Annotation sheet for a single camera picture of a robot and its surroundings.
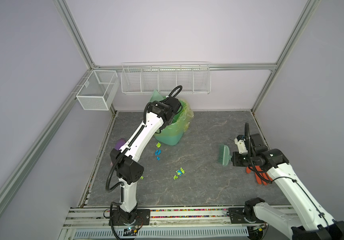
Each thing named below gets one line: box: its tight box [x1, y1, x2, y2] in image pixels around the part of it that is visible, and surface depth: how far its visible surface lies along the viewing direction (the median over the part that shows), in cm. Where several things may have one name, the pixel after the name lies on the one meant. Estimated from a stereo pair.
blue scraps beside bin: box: [154, 142, 162, 161], surface depth 98 cm
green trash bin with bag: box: [154, 99, 195, 146], surface depth 89 cm
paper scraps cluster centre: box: [173, 167, 186, 181], surface depth 90 cm
